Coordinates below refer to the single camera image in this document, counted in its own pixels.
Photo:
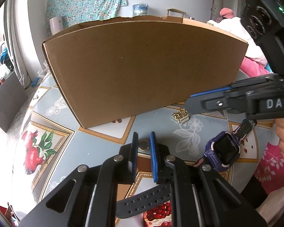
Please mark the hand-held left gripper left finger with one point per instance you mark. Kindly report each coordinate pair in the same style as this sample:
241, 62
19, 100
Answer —
133, 156

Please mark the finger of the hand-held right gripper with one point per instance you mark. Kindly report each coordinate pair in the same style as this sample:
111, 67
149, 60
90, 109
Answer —
250, 81
198, 102

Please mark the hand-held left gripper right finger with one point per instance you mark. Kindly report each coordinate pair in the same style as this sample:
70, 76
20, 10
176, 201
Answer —
153, 158

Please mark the gold crown hair comb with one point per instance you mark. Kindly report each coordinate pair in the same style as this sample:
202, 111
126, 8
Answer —
181, 117

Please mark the brown cardboard box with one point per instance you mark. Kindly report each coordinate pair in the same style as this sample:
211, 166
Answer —
144, 71

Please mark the fruit print tablecloth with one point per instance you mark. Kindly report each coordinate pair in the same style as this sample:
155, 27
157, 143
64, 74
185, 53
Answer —
97, 146

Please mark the black garment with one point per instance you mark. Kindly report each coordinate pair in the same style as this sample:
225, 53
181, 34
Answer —
250, 191

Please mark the blue water bottle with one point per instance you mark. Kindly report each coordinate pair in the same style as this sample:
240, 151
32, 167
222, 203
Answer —
140, 9

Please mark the blue cloth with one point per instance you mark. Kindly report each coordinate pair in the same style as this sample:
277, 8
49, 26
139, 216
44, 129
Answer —
35, 82

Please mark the person's beige trousers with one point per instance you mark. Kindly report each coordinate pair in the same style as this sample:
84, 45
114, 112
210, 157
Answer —
271, 210

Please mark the grey board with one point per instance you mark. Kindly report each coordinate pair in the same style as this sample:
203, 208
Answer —
7, 104

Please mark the pale pink roll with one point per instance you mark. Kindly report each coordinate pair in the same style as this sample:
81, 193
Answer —
56, 26

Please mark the teal floral cloth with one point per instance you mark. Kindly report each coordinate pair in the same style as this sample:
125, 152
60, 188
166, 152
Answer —
85, 2

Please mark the pile of colourful clothes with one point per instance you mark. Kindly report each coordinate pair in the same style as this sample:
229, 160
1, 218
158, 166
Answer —
1, 66

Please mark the grey curtain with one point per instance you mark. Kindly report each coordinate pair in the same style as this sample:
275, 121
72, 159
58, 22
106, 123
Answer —
19, 40

